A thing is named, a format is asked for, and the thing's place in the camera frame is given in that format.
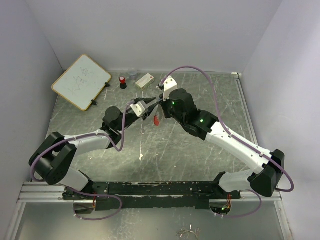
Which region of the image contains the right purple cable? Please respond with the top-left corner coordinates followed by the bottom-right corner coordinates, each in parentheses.
top-left (159, 65), bottom-right (295, 218)

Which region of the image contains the white green staple box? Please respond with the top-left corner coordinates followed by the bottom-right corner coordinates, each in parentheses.
top-left (135, 73), bottom-right (155, 91)

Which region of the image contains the aluminium rail frame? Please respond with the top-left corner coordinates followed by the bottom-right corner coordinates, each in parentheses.
top-left (20, 73), bottom-right (285, 240)

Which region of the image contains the yellow framed whiteboard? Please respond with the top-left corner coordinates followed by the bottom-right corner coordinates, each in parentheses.
top-left (51, 54), bottom-right (112, 111)

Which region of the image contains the red black stamp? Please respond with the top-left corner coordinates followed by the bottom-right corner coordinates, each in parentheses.
top-left (119, 76), bottom-right (127, 90)

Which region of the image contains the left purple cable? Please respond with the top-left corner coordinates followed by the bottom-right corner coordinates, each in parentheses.
top-left (29, 101), bottom-right (137, 221)

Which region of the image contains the purple cable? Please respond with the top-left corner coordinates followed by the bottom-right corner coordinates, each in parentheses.
top-left (159, 65), bottom-right (295, 218)
top-left (29, 101), bottom-right (137, 221)

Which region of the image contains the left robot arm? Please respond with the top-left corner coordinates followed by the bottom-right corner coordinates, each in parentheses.
top-left (29, 97), bottom-right (159, 200)

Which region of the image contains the black base bar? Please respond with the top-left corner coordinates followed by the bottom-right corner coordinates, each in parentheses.
top-left (62, 181), bottom-right (241, 212)

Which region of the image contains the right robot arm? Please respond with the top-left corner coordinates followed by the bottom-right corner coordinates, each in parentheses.
top-left (159, 88), bottom-right (285, 199)

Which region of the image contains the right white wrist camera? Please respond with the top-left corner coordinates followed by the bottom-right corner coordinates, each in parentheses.
top-left (156, 75), bottom-right (178, 102)

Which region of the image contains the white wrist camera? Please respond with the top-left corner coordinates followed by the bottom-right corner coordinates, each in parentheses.
top-left (130, 100), bottom-right (148, 118)
top-left (156, 75), bottom-right (178, 102)

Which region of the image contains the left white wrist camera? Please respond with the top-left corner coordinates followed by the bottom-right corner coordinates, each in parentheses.
top-left (130, 100), bottom-right (148, 118)

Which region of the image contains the clear jar of paperclips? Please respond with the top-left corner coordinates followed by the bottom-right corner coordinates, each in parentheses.
top-left (127, 68), bottom-right (138, 81)

